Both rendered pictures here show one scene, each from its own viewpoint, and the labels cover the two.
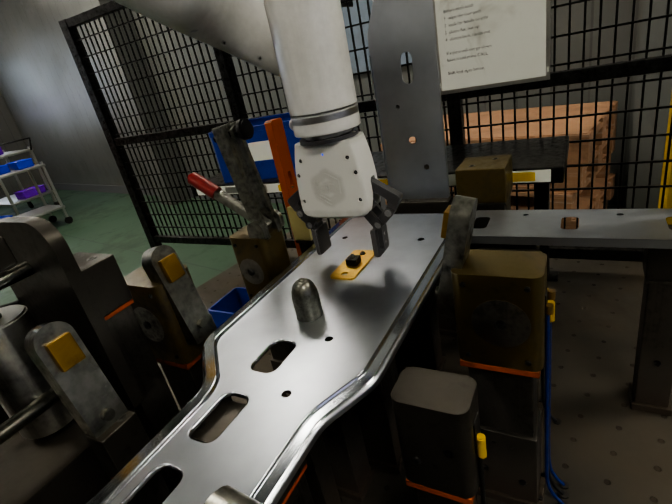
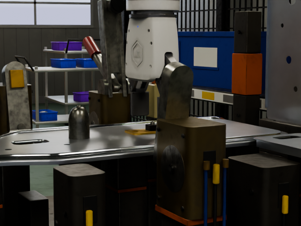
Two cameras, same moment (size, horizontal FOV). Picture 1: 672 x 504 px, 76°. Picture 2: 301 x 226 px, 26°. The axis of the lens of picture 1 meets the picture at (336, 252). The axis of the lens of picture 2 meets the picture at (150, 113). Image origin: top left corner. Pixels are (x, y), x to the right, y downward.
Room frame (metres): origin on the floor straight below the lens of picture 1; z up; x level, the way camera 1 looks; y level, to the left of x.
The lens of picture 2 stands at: (-0.35, -0.52, 1.16)
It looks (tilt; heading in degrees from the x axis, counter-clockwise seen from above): 7 degrees down; 29
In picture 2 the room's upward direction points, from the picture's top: straight up
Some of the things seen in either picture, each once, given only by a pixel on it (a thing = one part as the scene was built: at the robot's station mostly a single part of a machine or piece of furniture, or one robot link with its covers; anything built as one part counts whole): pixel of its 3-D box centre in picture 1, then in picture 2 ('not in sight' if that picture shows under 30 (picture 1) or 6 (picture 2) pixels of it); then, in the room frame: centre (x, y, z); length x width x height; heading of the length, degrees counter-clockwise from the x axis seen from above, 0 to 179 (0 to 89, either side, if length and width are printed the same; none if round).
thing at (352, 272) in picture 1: (353, 261); (152, 128); (0.55, -0.02, 1.01); 0.08 x 0.04 x 0.01; 147
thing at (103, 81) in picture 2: (256, 229); (103, 86); (0.61, 0.11, 1.06); 0.03 x 0.01 x 0.03; 57
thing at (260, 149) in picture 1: (280, 144); (230, 58); (1.13, 0.08, 1.10); 0.30 x 0.17 x 0.13; 64
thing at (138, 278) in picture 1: (192, 385); (10, 189); (0.51, 0.25, 0.88); 0.11 x 0.07 x 0.37; 57
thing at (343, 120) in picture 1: (324, 122); (152, 5); (0.55, -0.02, 1.20); 0.09 x 0.08 x 0.03; 57
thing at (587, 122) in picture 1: (495, 189); not in sight; (2.37, -0.99, 0.39); 1.09 x 0.75 x 0.78; 45
